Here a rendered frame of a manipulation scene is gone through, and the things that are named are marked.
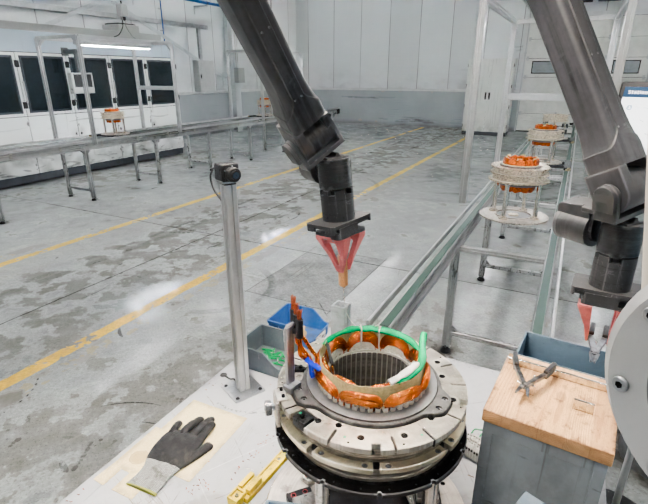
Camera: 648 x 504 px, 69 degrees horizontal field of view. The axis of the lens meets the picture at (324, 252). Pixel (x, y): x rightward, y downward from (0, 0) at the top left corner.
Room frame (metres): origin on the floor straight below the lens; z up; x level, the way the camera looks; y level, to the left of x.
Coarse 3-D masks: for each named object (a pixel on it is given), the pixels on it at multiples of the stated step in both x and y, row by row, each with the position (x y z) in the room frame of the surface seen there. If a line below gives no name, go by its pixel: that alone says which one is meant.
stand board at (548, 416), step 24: (528, 360) 0.77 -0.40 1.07; (504, 384) 0.70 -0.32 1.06; (552, 384) 0.70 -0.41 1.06; (576, 384) 0.70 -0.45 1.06; (504, 408) 0.63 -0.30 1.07; (528, 408) 0.63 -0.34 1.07; (552, 408) 0.63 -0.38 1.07; (600, 408) 0.63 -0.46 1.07; (528, 432) 0.59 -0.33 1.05; (552, 432) 0.58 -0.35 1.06; (576, 432) 0.58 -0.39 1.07; (600, 432) 0.58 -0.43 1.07; (600, 456) 0.54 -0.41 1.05
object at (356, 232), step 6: (342, 228) 0.74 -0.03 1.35; (348, 228) 0.75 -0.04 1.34; (354, 228) 0.76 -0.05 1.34; (360, 228) 0.77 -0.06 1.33; (336, 234) 0.73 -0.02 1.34; (342, 234) 0.73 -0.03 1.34; (348, 234) 0.75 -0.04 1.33; (354, 234) 0.76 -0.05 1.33; (360, 234) 0.77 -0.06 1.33; (336, 240) 0.73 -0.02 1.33; (354, 240) 0.77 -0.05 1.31; (360, 240) 0.77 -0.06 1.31; (336, 246) 0.80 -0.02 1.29; (354, 246) 0.77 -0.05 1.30; (354, 252) 0.77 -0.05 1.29; (348, 258) 0.78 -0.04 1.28; (348, 264) 0.78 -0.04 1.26
